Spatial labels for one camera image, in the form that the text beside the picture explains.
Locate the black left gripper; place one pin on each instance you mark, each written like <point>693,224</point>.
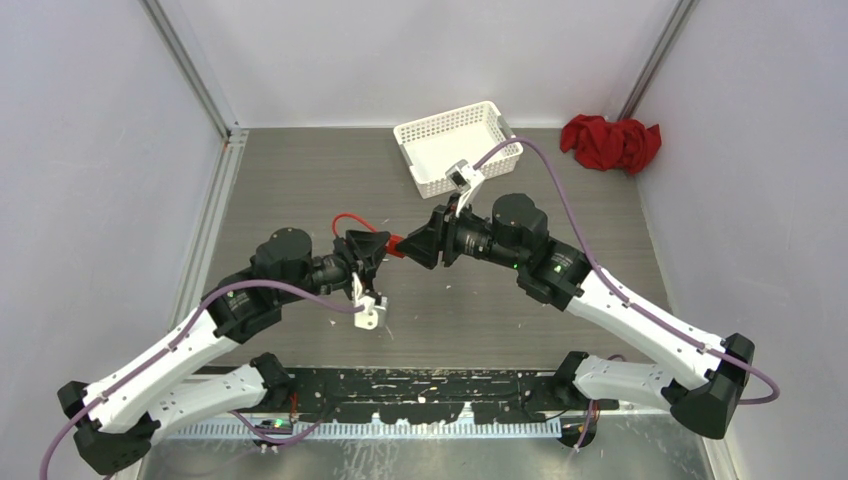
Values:
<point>369,249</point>

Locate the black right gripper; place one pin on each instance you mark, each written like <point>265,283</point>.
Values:
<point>423,246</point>

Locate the red cable padlock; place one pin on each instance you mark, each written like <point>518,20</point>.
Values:
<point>392,244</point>

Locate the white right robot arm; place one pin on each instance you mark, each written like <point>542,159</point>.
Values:
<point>696,376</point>

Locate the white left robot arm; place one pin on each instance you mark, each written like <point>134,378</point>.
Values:
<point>117,420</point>

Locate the white perforated plastic basket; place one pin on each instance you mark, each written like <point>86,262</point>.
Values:
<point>432,144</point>

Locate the crumpled red cloth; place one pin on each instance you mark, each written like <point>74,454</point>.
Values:
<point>598,144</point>

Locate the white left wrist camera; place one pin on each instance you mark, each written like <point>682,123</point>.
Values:
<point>371,308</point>

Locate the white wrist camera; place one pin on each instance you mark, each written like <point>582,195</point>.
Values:
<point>371,308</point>
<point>467,181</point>

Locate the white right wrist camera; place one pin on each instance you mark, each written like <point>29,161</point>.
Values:
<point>467,181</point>

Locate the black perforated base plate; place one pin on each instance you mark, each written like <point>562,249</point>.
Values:
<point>419,396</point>

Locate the aluminium slotted rail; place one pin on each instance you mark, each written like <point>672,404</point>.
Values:
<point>464,428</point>

